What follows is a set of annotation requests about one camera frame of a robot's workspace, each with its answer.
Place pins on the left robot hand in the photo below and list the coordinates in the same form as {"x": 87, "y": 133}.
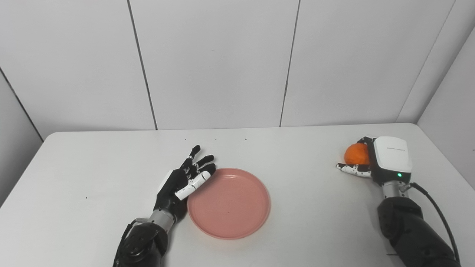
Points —
{"x": 182, "y": 181}

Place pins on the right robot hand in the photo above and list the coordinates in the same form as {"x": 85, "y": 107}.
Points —
{"x": 386, "y": 159}

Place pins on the orange fruit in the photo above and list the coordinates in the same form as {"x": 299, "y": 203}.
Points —
{"x": 356, "y": 154}

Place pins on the pink round plate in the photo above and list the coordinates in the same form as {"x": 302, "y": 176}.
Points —
{"x": 229, "y": 203}

